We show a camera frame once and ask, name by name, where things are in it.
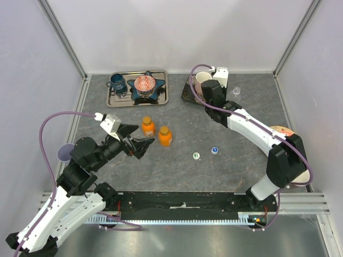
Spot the white bowl red rim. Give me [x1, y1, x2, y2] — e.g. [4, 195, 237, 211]
[291, 170, 311, 186]

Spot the slotted cable duct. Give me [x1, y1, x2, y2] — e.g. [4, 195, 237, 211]
[84, 213, 267, 228]

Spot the white green bottle cap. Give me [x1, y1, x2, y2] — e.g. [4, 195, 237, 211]
[192, 152, 200, 160]

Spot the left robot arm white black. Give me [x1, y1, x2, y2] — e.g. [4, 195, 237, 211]
[6, 124, 154, 256]

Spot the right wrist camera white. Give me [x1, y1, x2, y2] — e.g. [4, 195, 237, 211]
[209, 66, 229, 88]

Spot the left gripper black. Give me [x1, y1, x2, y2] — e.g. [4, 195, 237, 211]
[92, 123, 155, 170]

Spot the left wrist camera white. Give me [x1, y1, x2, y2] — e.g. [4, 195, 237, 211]
[94, 112, 121, 140]

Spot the black floral square plate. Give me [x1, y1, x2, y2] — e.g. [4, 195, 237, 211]
[181, 74, 205, 105]

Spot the red white patterned bowl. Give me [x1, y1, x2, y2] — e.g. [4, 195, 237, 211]
[280, 130, 295, 137]

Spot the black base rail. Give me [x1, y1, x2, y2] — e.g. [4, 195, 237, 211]
[92, 183, 278, 222]

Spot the pink mug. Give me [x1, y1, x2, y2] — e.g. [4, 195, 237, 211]
[195, 71, 212, 95]

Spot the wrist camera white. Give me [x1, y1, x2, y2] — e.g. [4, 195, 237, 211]
[209, 66, 229, 88]
[94, 112, 121, 140]

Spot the blue white bottle cap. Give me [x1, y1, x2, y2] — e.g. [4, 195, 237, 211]
[211, 147, 219, 155]

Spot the beige plate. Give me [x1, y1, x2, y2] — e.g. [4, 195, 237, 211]
[270, 126, 292, 139]

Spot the orange juice bottle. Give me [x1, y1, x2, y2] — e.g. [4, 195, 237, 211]
[159, 126, 173, 147]
[141, 116, 155, 137]

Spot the purple cup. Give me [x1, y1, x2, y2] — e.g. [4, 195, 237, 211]
[57, 143, 74, 163]

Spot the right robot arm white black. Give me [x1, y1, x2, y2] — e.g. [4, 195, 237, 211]
[202, 80, 311, 211]

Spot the metal tray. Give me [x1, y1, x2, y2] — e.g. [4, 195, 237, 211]
[106, 70, 169, 108]

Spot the clear plastic bottle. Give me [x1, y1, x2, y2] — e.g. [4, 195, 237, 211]
[226, 86, 241, 104]

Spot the blue mug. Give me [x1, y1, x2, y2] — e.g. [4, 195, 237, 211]
[106, 73, 127, 92]

